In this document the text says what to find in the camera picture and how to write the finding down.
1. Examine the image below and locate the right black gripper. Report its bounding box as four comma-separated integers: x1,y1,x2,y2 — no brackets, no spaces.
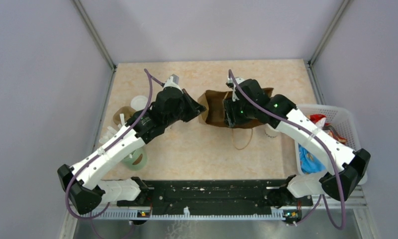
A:
223,95,256,127

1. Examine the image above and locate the brown paper bag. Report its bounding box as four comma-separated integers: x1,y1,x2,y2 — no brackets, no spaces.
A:
198,87,275,151

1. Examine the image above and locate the white paper coffee cup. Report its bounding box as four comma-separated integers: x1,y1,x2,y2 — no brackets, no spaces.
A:
265,124,280,138

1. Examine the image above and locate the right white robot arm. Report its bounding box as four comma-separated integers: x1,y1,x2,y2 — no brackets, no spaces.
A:
223,77,371,205

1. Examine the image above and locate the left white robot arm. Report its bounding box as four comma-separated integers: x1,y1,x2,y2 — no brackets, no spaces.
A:
57,87,206,216

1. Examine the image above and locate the stack of white lids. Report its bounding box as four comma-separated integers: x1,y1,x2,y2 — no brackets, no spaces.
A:
130,95,148,112

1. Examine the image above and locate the stack of cardboard cup carriers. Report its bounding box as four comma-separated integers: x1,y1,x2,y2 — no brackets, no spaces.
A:
112,106,136,125

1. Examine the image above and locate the red snack packet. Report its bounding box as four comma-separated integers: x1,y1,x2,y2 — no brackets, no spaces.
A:
307,114,347,144

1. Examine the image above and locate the blue snack packet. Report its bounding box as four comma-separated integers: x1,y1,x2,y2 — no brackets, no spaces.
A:
298,144,326,174

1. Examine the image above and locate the white plastic basket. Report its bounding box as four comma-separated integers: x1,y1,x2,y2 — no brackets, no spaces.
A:
295,104,361,175

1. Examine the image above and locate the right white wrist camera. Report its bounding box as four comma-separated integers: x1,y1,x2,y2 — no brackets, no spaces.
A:
226,76,245,102

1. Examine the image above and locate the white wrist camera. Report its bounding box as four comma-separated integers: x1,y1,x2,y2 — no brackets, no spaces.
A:
163,74,182,91
226,76,245,102

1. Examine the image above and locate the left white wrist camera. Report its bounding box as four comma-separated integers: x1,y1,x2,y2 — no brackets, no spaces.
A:
163,74,182,91

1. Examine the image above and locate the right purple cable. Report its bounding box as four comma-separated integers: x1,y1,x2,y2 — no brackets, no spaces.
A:
228,69,347,231

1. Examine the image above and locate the purple cable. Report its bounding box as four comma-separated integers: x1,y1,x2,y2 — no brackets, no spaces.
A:
65,68,167,239
228,69,347,231

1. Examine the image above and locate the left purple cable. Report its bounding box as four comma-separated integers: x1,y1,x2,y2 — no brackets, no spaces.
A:
65,68,167,239

